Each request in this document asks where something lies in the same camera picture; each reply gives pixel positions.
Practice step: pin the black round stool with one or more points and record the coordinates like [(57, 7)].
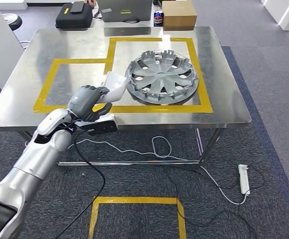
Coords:
[(12, 21)]

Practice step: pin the black hard carry case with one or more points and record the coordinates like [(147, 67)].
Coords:
[(72, 21)]

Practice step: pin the grey laptop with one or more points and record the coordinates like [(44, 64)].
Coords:
[(134, 10)]

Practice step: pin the white desk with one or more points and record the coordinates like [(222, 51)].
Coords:
[(97, 23)]

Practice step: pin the dark blue floor rug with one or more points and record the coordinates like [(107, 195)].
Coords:
[(246, 148)]

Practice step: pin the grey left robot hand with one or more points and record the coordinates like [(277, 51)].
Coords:
[(85, 102)]

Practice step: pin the white power strip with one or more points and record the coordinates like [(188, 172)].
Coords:
[(243, 179)]

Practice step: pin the brown cardboard box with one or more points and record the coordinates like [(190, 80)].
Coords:
[(179, 14)]

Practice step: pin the blue soda can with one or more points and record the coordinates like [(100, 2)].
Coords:
[(158, 19)]

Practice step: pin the steel top workbench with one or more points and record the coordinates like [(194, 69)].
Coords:
[(221, 92)]

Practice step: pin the silver wheel hubcap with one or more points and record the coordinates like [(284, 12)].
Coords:
[(159, 77)]

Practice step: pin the dark smartphone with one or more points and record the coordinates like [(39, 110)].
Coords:
[(77, 7)]

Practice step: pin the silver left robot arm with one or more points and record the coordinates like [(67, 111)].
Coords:
[(35, 161)]

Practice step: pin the yellow floor tape square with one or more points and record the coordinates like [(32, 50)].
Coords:
[(134, 200)]

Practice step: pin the white car mirror cover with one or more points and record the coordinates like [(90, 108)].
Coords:
[(114, 85)]

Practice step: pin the white side table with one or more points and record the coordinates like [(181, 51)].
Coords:
[(0, 49)]

